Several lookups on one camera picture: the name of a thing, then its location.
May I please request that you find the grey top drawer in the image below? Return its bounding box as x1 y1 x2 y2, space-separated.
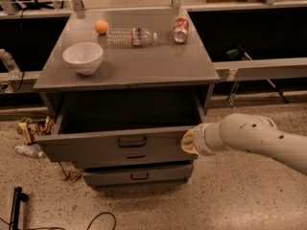
38 89 204 169

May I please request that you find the grey drawer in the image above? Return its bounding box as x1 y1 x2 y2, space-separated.
38 89 204 169
83 163 194 188

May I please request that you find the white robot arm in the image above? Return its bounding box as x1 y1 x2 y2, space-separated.
181 114 307 175

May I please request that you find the grey lower drawer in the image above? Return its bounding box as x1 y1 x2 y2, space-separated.
83 163 194 188

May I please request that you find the grey metal drawer cabinet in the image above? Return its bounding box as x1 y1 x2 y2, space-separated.
33 7 222 190

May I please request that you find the green black object under bench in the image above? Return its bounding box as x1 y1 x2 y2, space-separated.
225 44 251 60

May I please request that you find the red soda can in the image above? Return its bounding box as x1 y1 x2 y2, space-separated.
173 17 189 44

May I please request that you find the clear plastic water bottle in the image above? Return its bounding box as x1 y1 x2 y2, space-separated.
106 27 157 47

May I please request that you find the white ceramic bowl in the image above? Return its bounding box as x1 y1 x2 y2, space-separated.
62 42 104 75

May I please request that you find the orange fruit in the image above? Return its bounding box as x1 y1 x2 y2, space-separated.
94 19 109 35

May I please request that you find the crumpled plastic bottle on floor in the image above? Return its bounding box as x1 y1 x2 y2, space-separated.
14 145 45 158

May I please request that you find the snack chip bag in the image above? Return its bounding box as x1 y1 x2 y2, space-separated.
17 116 55 145

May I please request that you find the black stand on floor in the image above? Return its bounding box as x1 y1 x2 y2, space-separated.
9 187 29 230

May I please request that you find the plastic bottle at left edge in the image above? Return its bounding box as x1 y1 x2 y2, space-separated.
0 49 22 79

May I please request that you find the grey metal bench rail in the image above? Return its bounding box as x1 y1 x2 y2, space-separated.
213 57 307 81

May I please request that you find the black cable on floor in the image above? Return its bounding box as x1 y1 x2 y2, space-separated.
0 211 117 230

